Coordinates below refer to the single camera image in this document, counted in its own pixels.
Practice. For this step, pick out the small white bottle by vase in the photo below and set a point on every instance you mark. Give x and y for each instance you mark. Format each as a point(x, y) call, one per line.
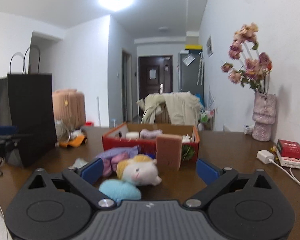
point(248, 129)

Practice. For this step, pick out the wooden chair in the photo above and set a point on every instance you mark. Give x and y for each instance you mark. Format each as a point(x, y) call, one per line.
point(163, 117)

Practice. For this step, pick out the red cardboard box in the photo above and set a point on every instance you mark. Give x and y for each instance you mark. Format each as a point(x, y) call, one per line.
point(116, 137)

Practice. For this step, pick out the wall picture frame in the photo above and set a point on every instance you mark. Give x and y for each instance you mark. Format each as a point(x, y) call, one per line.
point(209, 47)

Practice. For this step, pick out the dried pink flower bouquet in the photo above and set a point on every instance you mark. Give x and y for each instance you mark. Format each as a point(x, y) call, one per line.
point(255, 67)

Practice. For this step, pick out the pink satin scrunchie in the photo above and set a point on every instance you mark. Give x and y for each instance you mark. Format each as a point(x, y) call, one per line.
point(110, 164)

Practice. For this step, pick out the light purple fluffy sock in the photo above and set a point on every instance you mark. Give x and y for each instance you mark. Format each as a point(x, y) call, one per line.
point(150, 135)

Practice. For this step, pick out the pink rectangular sponge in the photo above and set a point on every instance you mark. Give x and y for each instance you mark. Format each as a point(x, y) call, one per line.
point(169, 150)

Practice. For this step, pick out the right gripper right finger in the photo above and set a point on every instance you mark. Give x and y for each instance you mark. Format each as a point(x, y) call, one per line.
point(217, 182)

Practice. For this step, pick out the blue plush toy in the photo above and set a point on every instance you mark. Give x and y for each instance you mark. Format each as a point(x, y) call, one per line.
point(118, 190)

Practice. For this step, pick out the white charger with cables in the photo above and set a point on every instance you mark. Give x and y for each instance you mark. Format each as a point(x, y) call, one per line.
point(67, 138)

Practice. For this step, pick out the red bucket on floor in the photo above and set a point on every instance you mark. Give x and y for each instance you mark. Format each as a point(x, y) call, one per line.
point(89, 123)

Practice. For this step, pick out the white power adapter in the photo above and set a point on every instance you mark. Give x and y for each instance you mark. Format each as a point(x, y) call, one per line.
point(265, 156)

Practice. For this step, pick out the small shelf with bottles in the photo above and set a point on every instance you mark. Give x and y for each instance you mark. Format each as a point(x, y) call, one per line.
point(206, 119)

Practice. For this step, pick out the purple knitted cloth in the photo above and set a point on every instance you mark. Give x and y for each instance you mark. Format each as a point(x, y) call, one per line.
point(131, 151)

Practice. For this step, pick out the beige jacket on chair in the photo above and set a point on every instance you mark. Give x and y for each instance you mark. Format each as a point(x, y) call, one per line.
point(183, 108)

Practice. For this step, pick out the white tissue in box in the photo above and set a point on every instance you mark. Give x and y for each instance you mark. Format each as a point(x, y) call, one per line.
point(186, 139)

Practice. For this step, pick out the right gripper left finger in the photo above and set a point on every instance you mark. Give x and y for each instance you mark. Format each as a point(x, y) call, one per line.
point(82, 180)

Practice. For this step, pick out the grey refrigerator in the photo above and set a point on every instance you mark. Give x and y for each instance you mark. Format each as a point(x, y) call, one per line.
point(191, 72)

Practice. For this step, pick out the pink textured ceramic vase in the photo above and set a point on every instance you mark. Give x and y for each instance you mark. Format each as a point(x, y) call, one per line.
point(264, 115)

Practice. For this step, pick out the pink hard-shell suitcase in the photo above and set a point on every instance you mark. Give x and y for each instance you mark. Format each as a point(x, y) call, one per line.
point(69, 106)

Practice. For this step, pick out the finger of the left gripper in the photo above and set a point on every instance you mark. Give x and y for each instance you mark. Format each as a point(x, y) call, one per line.
point(14, 138)
point(8, 130)

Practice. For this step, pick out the white and yellow plush hamster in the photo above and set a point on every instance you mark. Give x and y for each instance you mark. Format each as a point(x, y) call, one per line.
point(139, 171)

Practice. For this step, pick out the dark brown entrance door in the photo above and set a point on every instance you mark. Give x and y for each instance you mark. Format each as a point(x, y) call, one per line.
point(155, 75)

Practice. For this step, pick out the white and red flat box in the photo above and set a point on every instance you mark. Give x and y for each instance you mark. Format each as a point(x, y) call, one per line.
point(288, 162)

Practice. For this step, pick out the black paper shopping bag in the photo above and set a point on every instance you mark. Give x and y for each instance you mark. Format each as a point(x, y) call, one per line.
point(26, 102)

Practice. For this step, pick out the red cigarette box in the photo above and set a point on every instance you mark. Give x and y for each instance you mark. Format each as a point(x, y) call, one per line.
point(288, 149)

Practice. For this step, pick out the yellow box on refrigerator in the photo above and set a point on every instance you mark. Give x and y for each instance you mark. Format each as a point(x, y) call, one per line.
point(193, 47)

